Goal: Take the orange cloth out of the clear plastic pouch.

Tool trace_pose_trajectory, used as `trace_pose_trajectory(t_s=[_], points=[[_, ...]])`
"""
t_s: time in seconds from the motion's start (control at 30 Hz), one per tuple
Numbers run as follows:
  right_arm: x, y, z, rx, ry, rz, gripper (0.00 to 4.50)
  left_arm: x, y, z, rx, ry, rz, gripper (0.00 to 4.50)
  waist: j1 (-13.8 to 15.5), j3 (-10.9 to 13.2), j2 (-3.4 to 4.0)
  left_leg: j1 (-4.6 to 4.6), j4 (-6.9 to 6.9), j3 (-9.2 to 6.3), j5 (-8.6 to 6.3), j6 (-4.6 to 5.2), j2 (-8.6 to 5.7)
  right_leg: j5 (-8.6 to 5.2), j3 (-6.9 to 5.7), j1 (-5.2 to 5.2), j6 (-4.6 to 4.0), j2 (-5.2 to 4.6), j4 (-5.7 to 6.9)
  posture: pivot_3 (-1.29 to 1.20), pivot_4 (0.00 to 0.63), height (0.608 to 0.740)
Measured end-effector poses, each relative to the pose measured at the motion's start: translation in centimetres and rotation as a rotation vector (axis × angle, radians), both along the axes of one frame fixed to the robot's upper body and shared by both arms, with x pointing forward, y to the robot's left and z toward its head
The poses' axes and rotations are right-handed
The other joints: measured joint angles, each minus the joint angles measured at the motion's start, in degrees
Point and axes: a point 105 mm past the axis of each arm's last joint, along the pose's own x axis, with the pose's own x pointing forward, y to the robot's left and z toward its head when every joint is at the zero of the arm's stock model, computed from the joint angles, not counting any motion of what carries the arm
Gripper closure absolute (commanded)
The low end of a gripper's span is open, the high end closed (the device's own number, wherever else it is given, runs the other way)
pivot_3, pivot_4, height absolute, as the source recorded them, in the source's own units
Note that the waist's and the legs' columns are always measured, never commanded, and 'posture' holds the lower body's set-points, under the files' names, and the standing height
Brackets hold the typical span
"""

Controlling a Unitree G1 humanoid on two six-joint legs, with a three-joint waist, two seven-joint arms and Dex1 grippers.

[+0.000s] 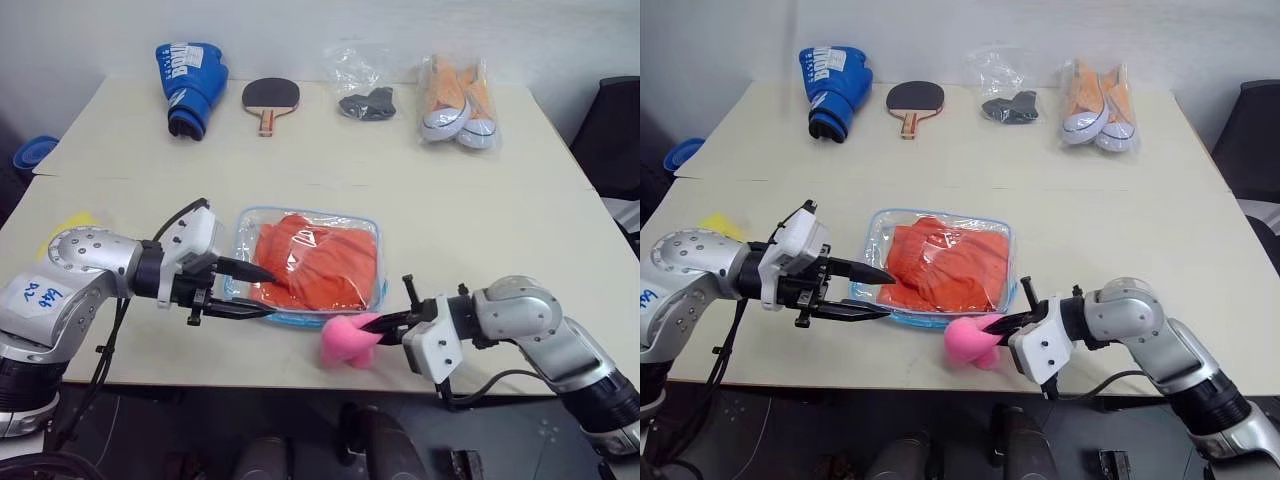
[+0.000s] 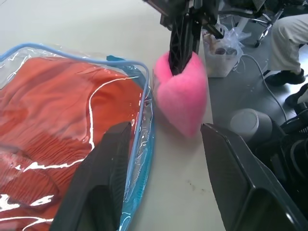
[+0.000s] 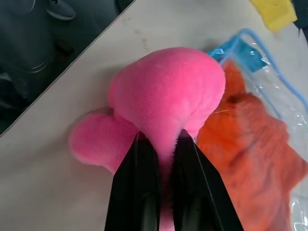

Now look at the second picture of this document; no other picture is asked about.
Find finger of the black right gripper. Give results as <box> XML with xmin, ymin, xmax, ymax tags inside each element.
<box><xmin>180</xmin><ymin>13</ymin><xmax>202</xmax><ymax>73</ymax></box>
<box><xmin>168</xmin><ymin>11</ymin><xmax>188</xmax><ymax>77</ymax></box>

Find person's leg in beige trousers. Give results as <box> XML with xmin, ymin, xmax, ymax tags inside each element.
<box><xmin>268</xmin><ymin>9</ymin><xmax>308</xmax><ymax>73</ymax></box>

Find clear plastic pouch blue trim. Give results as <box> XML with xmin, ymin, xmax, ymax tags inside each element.
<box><xmin>0</xmin><ymin>42</ymin><xmax>156</xmax><ymax>231</ymax></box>

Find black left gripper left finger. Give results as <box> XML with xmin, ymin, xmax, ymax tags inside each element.
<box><xmin>49</xmin><ymin>121</ymin><xmax>135</xmax><ymax>231</ymax></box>

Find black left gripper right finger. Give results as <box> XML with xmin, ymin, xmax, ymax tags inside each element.
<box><xmin>200</xmin><ymin>123</ymin><xmax>308</xmax><ymax>231</ymax></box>

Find office chair wheeled base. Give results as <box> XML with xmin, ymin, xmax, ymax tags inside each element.
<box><xmin>231</xmin><ymin>0</ymin><xmax>289</xmax><ymax>48</ymax></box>

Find white floor cable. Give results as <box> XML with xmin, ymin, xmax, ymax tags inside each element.
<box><xmin>240</xmin><ymin>54</ymin><xmax>289</xmax><ymax>121</ymax></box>

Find pink fluffy cloth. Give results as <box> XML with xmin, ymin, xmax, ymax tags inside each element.
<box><xmin>153</xmin><ymin>51</ymin><xmax>209</xmax><ymax>138</ymax></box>

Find grey round robot joint cap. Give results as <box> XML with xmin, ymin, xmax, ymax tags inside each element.
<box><xmin>230</xmin><ymin>108</ymin><xmax>274</xmax><ymax>145</ymax></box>

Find black robot torso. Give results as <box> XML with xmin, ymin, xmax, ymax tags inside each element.
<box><xmin>247</xmin><ymin>103</ymin><xmax>308</xmax><ymax>187</ymax></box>

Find black shoe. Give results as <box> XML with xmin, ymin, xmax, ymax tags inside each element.
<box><xmin>285</xmin><ymin>83</ymin><xmax>308</xmax><ymax>106</ymax></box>
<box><xmin>262</xmin><ymin>68</ymin><xmax>306</xmax><ymax>87</ymax></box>

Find orange cloth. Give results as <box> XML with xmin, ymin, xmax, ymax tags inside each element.
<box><xmin>0</xmin><ymin>56</ymin><xmax>146</xmax><ymax>231</ymax></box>

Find clear plastic trash bag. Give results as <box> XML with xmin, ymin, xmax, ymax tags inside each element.
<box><xmin>202</xmin><ymin>23</ymin><xmax>244</xmax><ymax>78</ymax></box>

